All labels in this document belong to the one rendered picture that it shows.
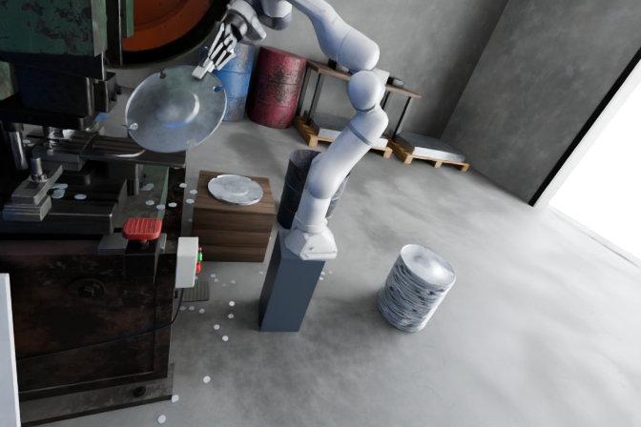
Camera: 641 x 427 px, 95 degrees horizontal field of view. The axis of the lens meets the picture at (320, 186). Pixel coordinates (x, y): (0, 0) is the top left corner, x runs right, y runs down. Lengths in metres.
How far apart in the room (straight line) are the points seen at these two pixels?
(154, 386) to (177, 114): 0.92
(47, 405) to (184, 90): 1.04
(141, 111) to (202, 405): 1.00
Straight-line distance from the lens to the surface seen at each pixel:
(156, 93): 1.02
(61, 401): 1.38
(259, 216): 1.55
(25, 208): 0.88
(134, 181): 1.01
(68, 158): 0.99
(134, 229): 0.73
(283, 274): 1.23
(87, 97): 0.91
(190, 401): 1.35
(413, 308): 1.66
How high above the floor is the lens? 1.22
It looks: 27 degrees down
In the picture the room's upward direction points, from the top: 18 degrees clockwise
